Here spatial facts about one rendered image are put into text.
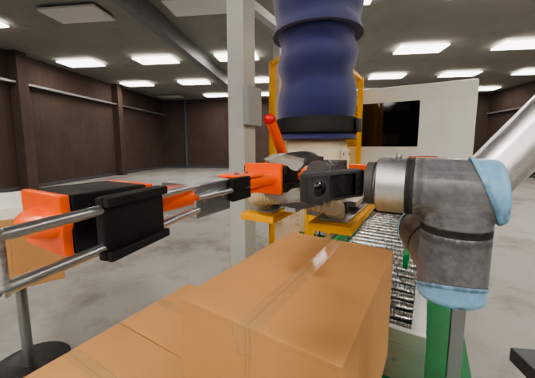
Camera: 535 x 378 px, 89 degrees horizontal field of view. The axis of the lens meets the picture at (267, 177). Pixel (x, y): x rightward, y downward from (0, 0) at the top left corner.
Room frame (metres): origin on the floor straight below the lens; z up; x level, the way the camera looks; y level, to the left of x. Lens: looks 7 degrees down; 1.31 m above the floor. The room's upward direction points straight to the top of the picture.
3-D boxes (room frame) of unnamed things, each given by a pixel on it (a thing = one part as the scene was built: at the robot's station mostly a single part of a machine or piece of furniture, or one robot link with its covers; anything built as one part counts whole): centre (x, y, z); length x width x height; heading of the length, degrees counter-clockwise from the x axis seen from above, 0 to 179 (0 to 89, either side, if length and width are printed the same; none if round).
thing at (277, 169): (0.56, -0.01, 1.25); 0.10 x 0.08 x 0.06; 60
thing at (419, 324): (1.95, -1.16, 0.50); 2.31 x 0.05 x 0.19; 149
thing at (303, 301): (0.77, -0.11, 0.74); 0.60 x 0.40 x 0.40; 148
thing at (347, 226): (0.73, -0.22, 1.14); 0.34 x 0.10 x 0.05; 150
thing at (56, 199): (0.26, 0.17, 1.24); 0.08 x 0.07 x 0.05; 150
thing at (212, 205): (0.37, 0.10, 1.24); 0.07 x 0.07 x 0.04; 60
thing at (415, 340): (1.11, -0.29, 0.58); 0.70 x 0.03 x 0.06; 59
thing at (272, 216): (0.82, -0.06, 1.14); 0.34 x 0.10 x 0.05; 150
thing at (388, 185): (0.44, -0.20, 1.25); 0.09 x 0.05 x 0.10; 149
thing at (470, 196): (0.40, -0.27, 1.24); 0.12 x 0.09 x 0.10; 59
